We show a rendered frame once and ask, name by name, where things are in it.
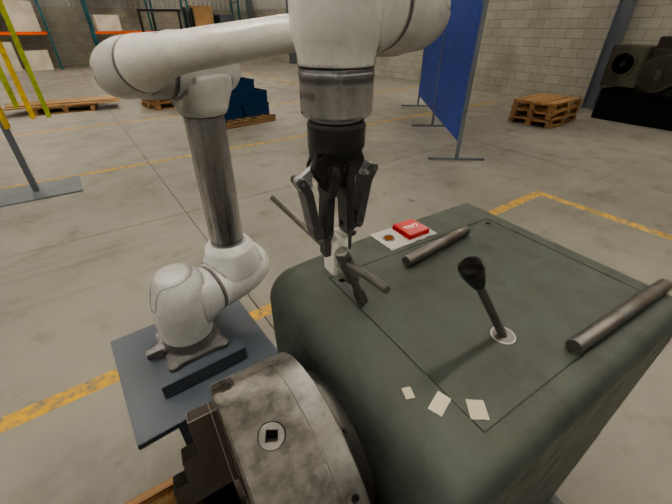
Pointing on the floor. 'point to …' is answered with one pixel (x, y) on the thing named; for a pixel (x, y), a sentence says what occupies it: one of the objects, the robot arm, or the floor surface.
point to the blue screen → (453, 69)
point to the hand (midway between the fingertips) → (335, 251)
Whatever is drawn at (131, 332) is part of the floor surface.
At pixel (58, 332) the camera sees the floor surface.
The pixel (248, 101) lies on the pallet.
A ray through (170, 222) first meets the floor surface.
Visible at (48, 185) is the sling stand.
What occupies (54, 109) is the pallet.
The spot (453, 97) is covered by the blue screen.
